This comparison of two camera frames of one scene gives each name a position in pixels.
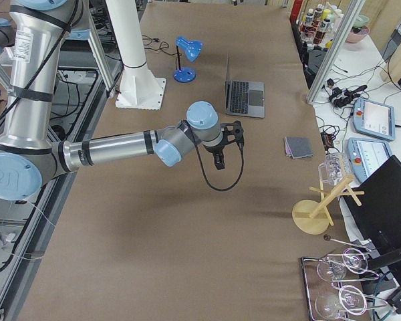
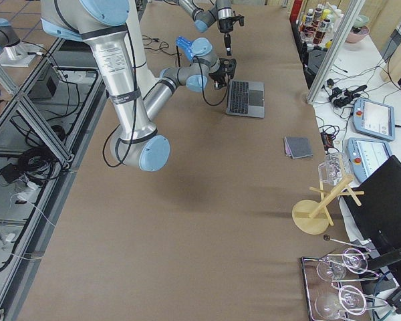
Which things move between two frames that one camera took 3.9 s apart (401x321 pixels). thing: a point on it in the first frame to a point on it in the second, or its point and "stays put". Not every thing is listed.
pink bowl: x=355 y=34 stays put
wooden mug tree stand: x=311 y=217 stays put
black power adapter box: x=327 y=140 stays put
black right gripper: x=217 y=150 to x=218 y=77
